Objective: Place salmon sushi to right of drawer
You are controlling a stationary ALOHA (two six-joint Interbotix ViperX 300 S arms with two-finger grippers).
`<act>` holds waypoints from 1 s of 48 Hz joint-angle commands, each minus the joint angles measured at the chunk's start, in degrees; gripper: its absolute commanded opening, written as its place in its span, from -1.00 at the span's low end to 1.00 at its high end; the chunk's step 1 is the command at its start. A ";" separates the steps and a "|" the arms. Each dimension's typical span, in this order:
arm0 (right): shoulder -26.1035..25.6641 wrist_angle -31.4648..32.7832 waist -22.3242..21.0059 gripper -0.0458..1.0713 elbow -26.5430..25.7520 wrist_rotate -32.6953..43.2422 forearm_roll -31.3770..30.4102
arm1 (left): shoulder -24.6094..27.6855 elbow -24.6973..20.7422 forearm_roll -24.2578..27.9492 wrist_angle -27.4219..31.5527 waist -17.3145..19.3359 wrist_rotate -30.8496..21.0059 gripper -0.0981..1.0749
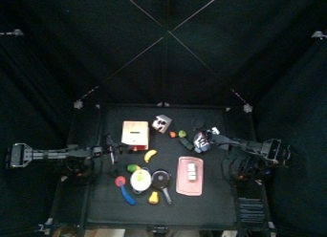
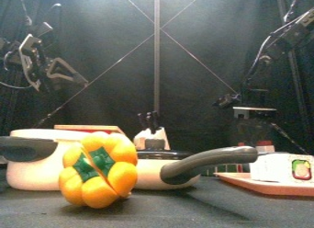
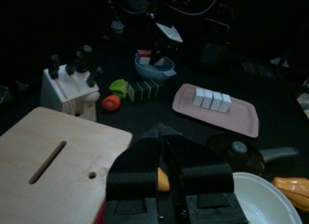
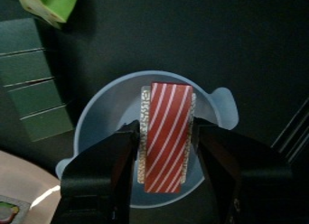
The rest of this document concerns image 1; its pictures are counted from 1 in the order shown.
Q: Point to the black toy frying pan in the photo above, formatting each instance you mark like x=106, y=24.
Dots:
x=162, y=182

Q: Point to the white toy pot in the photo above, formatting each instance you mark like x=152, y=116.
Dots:
x=140, y=180

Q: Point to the orange salmon sushi toy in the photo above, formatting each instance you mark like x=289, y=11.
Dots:
x=172, y=134

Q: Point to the white block on tray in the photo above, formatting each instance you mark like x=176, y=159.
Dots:
x=190, y=171

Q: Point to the yellow toy pear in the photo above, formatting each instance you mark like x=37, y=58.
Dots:
x=153, y=198

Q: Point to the green toy lime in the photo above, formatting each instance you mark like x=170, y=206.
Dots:
x=132, y=167

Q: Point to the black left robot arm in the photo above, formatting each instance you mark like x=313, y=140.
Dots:
x=46, y=154

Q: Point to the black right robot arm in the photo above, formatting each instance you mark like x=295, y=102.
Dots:
x=254, y=146

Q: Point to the small green toy vegetable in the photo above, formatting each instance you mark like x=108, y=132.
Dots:
x=181, y=133

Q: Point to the metal frame clamp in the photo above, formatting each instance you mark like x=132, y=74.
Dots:
x=14, y=32
x=246, y=107
x=77, y=103
x=317, y=34

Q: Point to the pink plastic tray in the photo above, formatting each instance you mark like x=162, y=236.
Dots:
x=189, y=176

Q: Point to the red and blue toy spoon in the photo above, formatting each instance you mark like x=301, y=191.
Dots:
x=124, y=189

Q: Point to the black ribbed plate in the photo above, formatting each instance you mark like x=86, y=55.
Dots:
x=250, y=209

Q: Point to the yellow toy banana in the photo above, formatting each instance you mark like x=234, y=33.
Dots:
x=149, y=155

